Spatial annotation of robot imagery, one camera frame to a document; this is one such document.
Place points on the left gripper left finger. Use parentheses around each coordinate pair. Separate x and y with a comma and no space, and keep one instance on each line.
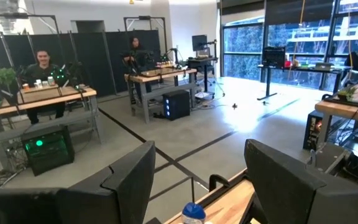
(135,180)

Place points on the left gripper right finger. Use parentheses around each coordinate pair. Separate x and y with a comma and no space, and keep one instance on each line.
(275,180)

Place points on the blue cap labelled bottle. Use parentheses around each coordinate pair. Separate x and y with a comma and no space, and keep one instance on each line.
(193,214)

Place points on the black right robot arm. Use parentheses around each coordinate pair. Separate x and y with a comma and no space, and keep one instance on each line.
(350,168)

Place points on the background black robot arm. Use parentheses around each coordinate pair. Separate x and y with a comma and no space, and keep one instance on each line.
(171,54)
(59,76)

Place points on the background wooden bottle shelf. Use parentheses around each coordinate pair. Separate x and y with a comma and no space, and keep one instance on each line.
(40,88)

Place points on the computer tower orange light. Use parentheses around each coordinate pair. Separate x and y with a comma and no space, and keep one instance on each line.
(314,129)

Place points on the computer tower blue lights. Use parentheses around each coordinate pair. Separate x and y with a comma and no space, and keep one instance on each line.
(176,104)

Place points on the computer tower green light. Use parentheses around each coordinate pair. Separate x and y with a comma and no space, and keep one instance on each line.
(48,149)

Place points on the wooden workbench grey legs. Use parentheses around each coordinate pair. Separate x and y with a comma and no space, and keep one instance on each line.
(160,74)
(36,99)
(346,107)

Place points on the small green table plant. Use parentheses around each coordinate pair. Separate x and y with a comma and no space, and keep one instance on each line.
(346,92)

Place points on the black standing desk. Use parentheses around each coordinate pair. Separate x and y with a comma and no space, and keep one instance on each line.
(303,70)

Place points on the black crate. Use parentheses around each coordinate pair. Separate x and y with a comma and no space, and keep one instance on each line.
(273,57)

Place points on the grey laptop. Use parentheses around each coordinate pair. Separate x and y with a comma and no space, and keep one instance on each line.
(323,66)

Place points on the black monitor desk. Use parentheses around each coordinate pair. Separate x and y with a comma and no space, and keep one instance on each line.
(202,59)

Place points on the black computer monitor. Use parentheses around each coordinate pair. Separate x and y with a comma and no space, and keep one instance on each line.
(199,42)

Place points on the green leafy potted plant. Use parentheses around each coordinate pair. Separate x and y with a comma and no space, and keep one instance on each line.
(2,77)

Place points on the black partition wall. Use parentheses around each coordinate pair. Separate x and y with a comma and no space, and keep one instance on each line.
(89,56)

